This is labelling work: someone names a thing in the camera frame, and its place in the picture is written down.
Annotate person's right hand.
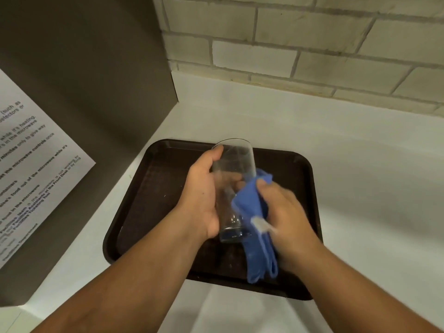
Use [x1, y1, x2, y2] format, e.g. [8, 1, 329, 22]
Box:
[256, 178, 326, 274]

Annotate white printed notice sheet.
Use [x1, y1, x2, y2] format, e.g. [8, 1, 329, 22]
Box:
[0, 68, 96, 271]

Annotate dark brown plastic tray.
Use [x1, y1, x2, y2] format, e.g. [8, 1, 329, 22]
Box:
[103, 139, 323, 301]

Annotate person's right forearm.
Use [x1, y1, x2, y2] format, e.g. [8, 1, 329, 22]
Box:
[279, 243, 444, 333]

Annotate person's left forearm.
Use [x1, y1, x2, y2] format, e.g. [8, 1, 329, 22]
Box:
[33, 211, 209, 333]

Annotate person's left hand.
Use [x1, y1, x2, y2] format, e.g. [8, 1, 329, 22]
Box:
[176, 146, 245, 240]

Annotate grey microwave oven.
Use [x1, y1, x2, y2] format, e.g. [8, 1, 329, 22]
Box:
[0, 0, 179, 308]

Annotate blue cleaning cloth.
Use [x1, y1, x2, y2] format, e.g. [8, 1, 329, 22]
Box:
[231, 168, 279, 284]

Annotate clear drinking glass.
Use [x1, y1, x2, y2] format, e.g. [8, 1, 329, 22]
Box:
[211, 138, 257, 244]

